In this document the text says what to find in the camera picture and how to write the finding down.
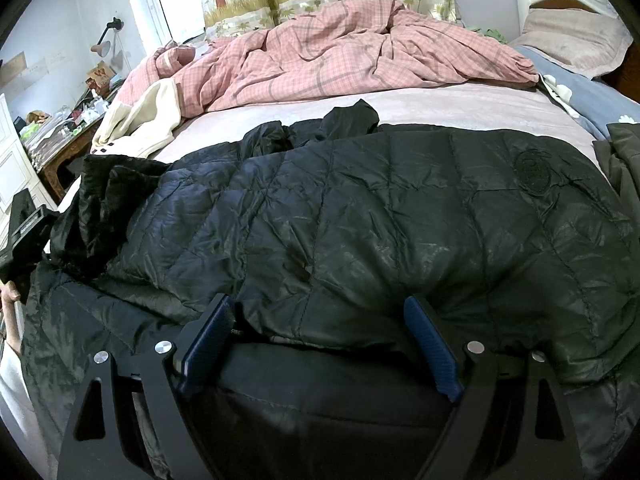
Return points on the carved wooden table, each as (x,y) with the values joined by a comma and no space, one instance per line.
(60,165)

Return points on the dark green garment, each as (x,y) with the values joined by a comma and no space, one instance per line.
(625,160)

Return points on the cream printed hoodie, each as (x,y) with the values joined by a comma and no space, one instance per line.
(145,120)

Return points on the pile of papers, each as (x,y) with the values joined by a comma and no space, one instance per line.
(45,137)

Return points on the pink bed sheet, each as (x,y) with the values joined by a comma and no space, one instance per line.
(425,105)

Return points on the person's left hand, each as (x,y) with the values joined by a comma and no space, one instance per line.
(9,315)

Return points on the white drawer cabinet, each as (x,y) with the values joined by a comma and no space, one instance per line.
(15,160)

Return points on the black puffer jacket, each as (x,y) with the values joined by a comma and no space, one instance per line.
(350,210)

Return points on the desk lamp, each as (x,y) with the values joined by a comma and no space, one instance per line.
(102,49)

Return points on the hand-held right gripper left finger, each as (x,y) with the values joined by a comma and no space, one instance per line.
(207,340)

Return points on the blue patterned pillow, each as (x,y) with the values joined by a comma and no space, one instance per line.
(595,95)

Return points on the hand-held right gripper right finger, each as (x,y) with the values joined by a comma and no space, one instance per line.
(430,345)

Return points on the pink checked quilt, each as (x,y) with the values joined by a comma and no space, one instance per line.
(325,55)

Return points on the beige pillow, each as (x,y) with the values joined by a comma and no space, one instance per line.
(570,40)

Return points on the table clutter pile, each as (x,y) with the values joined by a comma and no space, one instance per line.
(97,95)

